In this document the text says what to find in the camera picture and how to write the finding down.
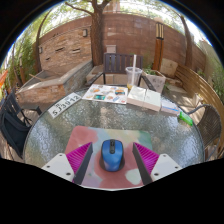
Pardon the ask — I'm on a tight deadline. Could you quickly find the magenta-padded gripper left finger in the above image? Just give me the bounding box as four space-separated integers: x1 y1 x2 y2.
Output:
41 141 94 185

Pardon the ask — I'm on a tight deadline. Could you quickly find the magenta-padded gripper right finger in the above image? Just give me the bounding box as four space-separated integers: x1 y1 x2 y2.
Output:
132 141 184 186

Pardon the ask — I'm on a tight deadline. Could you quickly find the blue computer mouse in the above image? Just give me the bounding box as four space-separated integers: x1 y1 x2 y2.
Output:
100 138 126 173

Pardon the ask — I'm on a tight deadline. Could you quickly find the red floral mouse pad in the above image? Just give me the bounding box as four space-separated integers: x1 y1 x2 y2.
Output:
64 125 154 190

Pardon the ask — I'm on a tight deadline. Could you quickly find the green marker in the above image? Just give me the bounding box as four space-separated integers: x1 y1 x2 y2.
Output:
178 111 194 127

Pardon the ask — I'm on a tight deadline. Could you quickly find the black slatted chair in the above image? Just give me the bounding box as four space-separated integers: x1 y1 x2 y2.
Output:
0 91 43 159

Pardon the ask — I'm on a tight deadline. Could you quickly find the small white blue book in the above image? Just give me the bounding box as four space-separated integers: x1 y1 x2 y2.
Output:
160 99 181 117

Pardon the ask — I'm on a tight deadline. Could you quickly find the white licence plate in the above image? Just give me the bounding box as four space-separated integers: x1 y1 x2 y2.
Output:
47 92 83 120

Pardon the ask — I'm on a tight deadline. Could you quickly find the brown wicker chair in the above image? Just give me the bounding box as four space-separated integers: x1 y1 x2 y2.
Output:
186 104 223 161

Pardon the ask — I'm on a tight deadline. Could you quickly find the white open book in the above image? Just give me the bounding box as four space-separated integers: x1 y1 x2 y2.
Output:
126 85 163 112

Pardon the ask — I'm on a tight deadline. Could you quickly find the raised stone garden bed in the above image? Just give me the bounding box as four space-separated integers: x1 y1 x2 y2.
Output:
15 59 94 104

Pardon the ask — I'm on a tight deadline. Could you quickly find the curved wooden slat fence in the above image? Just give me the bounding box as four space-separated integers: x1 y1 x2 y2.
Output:
174 64 224 148

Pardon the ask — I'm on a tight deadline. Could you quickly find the white planter box with plants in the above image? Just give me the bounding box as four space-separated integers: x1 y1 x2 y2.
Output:
143 68 167 94

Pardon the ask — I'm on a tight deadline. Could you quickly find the colourful sticker sheet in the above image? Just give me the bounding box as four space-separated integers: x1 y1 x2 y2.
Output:
81 83 129 105

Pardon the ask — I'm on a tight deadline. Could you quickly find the clear plastic cup with straw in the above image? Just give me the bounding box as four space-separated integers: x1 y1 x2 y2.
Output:
125 54 144 91

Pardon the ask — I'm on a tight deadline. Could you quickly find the low concrete block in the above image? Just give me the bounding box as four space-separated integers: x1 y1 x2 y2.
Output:
85 64 106 84

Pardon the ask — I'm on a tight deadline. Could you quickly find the beige stone slab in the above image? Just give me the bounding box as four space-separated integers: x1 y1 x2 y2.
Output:
159 58 179 78

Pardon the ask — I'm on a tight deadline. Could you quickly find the orange parasol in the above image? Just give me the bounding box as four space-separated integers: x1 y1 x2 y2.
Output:
0 68 9 89

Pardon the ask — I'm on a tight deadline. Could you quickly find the dark wooden slatted chair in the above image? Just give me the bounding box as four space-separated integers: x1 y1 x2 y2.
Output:
87 52 156 92

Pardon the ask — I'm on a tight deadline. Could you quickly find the leaning thin tree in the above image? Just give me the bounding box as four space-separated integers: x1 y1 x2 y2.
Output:
34 9 54 74

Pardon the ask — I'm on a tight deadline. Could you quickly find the slim dark tree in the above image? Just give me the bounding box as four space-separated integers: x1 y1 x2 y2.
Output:
179 14 194 69

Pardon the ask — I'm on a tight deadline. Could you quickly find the thick forked tree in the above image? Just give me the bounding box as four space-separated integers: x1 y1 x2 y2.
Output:
64 0 113 67

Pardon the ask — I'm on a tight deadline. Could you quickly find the wooden garden lamp post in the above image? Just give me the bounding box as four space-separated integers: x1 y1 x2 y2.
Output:
152 18 165 72

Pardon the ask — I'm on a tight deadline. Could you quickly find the white wall utility box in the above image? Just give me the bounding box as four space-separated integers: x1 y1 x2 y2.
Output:
105 44 118 54

